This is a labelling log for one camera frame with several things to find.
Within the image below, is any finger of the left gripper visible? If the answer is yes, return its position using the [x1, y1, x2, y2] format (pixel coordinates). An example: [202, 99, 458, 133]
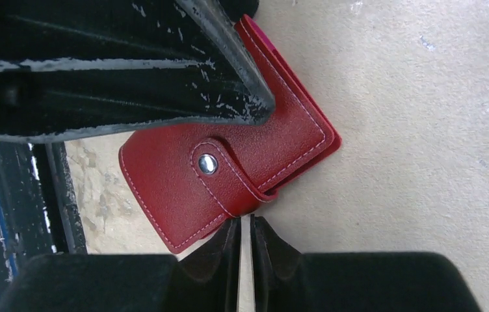
[0, 1, 275, 143]

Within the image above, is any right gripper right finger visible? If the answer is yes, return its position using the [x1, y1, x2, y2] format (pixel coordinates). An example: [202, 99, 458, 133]
[250, 216, 480, 311]

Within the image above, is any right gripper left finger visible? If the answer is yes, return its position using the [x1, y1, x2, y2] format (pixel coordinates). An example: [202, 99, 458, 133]
[0, 219, 241, 311]

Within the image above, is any red leather card holder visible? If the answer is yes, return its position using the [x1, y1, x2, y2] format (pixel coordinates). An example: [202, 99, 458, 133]
[119, 16, 341, 254]

